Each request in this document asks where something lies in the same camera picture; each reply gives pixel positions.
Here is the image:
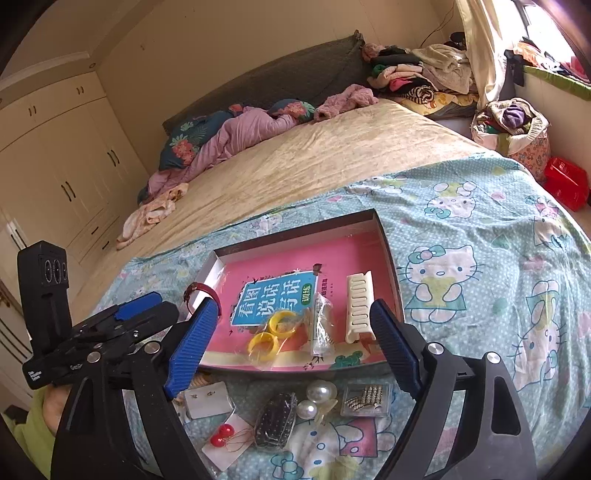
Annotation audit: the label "maroon leather strap wristwatch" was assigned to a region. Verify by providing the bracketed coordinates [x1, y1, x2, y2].
[182, 282, 222, 318]

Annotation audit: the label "small stud earrings card bag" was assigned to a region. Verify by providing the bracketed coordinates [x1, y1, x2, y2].
[183, 382, 235, 420]

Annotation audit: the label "cream plastic hair claw clip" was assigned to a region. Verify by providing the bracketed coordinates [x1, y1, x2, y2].
[345, 271, 376, 344]

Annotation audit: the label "white tube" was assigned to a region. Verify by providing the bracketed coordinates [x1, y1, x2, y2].
[308, 293, 335, 360]

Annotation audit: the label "yellow bangles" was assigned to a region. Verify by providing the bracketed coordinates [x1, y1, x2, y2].
[235, 310, 304, 371]

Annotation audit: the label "white pearl hair accessory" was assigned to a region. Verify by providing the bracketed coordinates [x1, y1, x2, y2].
[297, 380, 338, 425]

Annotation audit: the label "red ball earrings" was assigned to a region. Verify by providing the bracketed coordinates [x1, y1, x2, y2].
[201, 413, 254, 472]

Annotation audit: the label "black beaded item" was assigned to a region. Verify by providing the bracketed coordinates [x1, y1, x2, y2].
[254, 392, 297, 451]

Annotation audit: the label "peach child garment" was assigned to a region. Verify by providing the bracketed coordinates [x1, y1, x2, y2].
[116, 183, 188, 250]

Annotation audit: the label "shallow dark cardboard box tray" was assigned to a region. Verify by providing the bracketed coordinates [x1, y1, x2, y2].
[195, 209, 403, 374]

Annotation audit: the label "hello kitty teal blanket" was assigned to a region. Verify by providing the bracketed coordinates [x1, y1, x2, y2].
[98, 156, 590, 478]

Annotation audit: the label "floral dark blue pillow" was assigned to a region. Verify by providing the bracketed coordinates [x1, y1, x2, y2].
[158, 99, 315, 171]

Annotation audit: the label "beige bed sheet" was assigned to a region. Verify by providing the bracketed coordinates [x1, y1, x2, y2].
[70, 99, 487, 323]

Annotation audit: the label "pink crumpled quilt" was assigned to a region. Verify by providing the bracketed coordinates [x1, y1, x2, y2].
[146, 107, 298, 199]

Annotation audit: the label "red plastic box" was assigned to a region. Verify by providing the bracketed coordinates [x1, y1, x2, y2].
[544, 157, 590, 211]

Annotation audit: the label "bag stuffed with clothes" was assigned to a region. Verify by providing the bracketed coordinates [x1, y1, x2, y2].
[471, 98, 551, 183]

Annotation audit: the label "pink fuzzy garment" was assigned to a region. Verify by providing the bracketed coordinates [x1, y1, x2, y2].
[314, 84, 379, 121]

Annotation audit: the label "pile of mixed clothes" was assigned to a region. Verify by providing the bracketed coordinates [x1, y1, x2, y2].
[362, 40, 479, 120]

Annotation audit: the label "dark green headboard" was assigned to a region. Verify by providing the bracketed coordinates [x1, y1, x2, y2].
[162, 31, 370, 134]

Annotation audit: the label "cream curtain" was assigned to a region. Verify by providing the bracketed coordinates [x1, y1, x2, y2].
[456, 0, 525, 110]

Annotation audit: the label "clothes on window ledge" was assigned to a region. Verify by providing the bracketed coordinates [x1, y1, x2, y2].
[512, 41, 590, 101]

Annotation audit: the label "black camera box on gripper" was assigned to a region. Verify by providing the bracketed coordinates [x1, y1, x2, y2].
[17, 240, 72, 356]

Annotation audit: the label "cream wardrobe with black handles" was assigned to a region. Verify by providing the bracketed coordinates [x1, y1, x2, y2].
[0, 68, 151, 407]

